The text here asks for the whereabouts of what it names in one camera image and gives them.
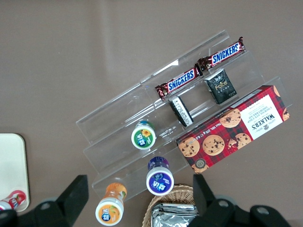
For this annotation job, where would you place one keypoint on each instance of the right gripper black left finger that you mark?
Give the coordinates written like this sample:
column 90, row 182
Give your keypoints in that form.
column 71, row 196

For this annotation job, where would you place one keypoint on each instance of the orange gum bottle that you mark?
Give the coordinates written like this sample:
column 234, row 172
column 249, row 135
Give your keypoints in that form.
column 109, row 211

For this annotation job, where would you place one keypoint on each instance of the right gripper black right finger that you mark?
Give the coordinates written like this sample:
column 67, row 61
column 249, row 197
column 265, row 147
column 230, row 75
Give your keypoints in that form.
column 206, row 205

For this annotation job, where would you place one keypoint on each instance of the red Walkers cookie box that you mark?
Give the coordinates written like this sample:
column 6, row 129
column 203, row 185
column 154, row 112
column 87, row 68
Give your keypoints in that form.
column 236, row 127

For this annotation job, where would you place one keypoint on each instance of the light wicker basket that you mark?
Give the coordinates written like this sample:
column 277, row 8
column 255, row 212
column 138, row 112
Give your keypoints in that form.
column 165, row 197

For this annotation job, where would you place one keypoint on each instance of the clear acrylic stepped shelf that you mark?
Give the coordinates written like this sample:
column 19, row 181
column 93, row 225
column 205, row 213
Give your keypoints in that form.
column 113, row 123

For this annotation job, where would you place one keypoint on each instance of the cream plastic tray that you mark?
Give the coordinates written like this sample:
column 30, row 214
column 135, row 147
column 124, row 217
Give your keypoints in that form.
column 11, row 165

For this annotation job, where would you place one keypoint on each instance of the purple gum bottle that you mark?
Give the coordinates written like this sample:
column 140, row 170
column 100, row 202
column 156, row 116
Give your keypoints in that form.
column 159, row 180

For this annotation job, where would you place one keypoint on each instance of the green gum bottle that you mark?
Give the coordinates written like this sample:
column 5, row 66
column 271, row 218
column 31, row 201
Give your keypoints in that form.
column 143, row 138

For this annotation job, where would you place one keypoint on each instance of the Snickers chocolate bar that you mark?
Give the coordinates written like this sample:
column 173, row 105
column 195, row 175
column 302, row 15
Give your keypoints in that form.
column 225, row 54
column 181, row 81

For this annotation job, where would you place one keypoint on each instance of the stack of foil trays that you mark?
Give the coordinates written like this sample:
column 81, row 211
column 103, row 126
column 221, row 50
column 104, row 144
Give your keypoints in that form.
column 172, row 215

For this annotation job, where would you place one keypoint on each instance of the red gum bottle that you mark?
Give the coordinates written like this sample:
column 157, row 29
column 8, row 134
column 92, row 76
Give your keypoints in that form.
column 16, row 197

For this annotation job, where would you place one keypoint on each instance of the black tissue pack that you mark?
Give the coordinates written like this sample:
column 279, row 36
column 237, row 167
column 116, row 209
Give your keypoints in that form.
column 220, row 87
column 181, row 111

